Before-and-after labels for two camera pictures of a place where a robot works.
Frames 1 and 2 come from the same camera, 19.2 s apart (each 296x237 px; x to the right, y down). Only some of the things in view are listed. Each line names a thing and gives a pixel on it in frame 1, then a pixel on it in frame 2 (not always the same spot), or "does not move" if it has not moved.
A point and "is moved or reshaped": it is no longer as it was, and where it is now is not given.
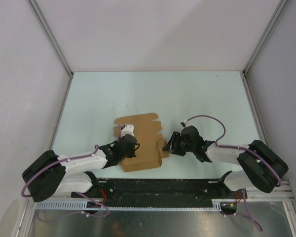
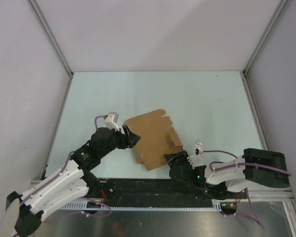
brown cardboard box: x=153 y=148 is moved or reshaped
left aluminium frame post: x=48 y=31 does not move
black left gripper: x=131 y=154 → x=132 y=138
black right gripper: x=175 y=138 → x=181 y=156
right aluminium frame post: x=265 y=35 does not move
